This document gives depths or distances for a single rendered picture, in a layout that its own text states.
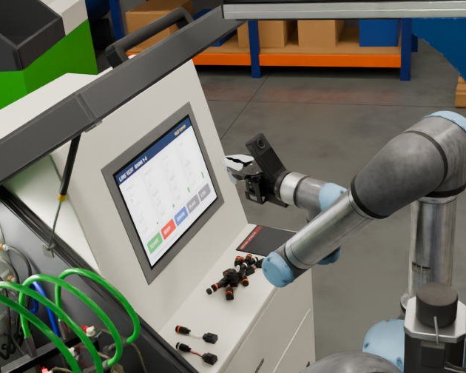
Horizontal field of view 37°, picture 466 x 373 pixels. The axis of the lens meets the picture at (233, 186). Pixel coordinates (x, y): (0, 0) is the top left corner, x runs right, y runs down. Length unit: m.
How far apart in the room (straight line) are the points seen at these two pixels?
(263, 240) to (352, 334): 1.25
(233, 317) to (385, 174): 0.87
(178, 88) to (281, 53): 4.44
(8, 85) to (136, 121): 3.19
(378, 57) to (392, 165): 5.13
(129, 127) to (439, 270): 0.90
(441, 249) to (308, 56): 5.12
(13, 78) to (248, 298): 3.32
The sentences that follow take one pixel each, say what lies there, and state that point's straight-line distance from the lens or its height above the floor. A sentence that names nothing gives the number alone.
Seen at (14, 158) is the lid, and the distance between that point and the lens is 0.77.
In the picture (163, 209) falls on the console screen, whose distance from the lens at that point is 1.99.
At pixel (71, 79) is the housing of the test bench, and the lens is 2.44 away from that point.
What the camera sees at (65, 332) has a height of 1.12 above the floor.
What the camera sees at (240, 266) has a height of 1.01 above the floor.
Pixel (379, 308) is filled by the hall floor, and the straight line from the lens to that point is 3.58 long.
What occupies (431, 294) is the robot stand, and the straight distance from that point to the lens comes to 1.07.
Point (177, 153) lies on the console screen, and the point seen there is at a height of 1.34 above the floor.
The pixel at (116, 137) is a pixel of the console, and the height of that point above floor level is 1.49.
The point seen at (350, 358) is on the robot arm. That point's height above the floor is 1.68.
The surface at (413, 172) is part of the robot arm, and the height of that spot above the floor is 1.64.
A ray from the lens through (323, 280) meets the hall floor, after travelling 3.76.
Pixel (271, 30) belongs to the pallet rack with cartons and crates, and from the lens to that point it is 6.63.
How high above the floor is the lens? 2.21
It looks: 28 degrees down
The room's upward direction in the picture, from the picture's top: 6 degrees counter-clockwise
